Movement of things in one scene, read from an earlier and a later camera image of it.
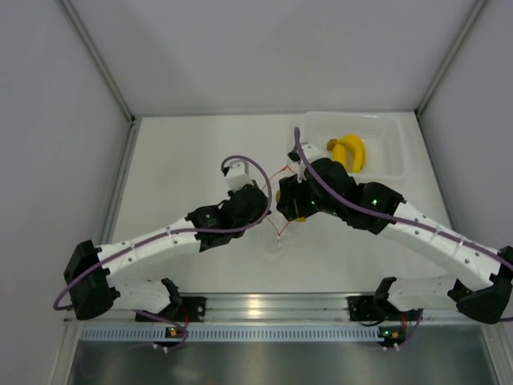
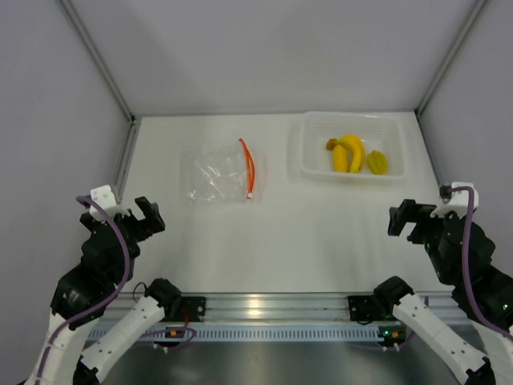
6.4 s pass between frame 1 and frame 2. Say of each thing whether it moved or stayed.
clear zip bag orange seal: moved
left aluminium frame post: stayed
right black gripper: moved
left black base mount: stayed
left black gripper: moved
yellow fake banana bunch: stayed
